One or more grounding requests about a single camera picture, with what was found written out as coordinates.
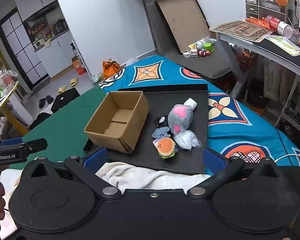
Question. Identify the orange cardboard box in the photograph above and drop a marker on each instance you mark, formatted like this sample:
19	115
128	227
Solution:
78	67

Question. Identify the orange basket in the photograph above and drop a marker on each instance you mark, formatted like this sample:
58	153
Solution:
246	61

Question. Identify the black-framed sliding door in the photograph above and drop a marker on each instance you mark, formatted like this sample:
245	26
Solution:
22	55

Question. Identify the clear bottle red label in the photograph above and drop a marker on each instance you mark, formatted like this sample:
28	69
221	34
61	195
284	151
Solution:
283	27

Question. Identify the blue-grey cloth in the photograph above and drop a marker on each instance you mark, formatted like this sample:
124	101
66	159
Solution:
161	132

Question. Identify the black cube stool white dots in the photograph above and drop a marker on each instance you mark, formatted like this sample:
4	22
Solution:
65	100

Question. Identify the clear plastic cup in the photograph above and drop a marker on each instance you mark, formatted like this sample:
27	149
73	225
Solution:
211	40

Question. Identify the beige tote bag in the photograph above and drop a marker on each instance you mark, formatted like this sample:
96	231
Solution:
272	75

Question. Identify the white kitchen cabinet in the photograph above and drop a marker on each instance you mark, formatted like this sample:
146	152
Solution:
55	55

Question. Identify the white fleece blanket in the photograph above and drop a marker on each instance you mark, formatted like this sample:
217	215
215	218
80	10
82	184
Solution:
140	177

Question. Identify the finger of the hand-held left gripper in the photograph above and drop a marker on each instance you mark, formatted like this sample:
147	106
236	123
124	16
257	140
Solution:
11	141
37	145

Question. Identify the green white packet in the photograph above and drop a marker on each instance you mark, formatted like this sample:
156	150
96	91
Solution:
285	45

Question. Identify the clear bag green contents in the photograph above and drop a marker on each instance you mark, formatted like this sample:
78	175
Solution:
97	78

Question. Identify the grey desk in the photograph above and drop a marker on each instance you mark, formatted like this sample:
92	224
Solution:
272	50

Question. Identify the black bag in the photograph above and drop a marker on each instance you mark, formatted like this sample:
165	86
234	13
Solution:
258	93

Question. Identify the black slipper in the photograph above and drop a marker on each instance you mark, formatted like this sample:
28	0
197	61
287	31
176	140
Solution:
42	103
50	99

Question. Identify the white plastic bag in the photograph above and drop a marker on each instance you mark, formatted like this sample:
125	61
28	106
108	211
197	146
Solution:
132	62

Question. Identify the white narrow rack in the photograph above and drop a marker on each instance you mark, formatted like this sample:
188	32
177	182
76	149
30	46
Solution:
80	57

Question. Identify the yellow table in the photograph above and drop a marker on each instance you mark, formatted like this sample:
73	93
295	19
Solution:
7	105

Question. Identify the white wall cabinet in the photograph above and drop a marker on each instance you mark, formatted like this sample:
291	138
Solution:
32	0

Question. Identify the small red toy figure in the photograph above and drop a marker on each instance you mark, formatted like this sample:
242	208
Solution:
204	53

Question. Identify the brown cardboard box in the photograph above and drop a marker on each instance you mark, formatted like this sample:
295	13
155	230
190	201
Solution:
130	130

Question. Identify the white charger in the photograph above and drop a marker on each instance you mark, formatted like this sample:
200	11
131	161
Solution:
186	55

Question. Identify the small white toy figure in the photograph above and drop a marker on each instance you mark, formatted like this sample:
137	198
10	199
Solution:
193	53

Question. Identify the burger plush toy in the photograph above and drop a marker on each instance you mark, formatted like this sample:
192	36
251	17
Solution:
166	147

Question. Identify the white cloth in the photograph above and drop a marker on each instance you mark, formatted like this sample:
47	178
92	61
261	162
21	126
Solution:
191	103

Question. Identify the orange round plush toy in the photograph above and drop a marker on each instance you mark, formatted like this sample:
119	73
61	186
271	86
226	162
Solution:
282	0

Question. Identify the orange gift bag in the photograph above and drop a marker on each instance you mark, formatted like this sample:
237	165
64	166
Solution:
111	69

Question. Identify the red snack packets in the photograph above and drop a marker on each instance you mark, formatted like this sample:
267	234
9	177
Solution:
257	22

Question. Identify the patterned cardboard sheet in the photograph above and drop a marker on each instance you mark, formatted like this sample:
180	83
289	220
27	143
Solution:
242	31

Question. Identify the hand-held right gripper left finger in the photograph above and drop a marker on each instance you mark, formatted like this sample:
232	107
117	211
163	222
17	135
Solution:
95	158

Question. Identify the green blanket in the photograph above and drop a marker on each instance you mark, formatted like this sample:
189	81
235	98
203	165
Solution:
65	120

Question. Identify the green cup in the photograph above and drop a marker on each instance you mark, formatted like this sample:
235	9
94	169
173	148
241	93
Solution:
208	47

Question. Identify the black shallow tray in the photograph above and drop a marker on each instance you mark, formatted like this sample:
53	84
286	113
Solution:
190	160

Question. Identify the grey pink plush toy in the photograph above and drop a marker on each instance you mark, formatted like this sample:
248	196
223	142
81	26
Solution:
181	120

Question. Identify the grey drawer organiser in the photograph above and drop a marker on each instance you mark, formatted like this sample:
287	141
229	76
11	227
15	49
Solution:
267	5

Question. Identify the clear bag white filling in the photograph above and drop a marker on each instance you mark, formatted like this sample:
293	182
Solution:
186	140

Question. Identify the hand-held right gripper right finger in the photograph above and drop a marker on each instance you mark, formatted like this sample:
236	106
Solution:
214	160

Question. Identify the grey folding cushion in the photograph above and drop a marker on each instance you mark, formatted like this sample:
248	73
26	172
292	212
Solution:
215	62

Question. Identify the black-framed box lid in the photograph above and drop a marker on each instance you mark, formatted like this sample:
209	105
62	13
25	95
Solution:
185	20

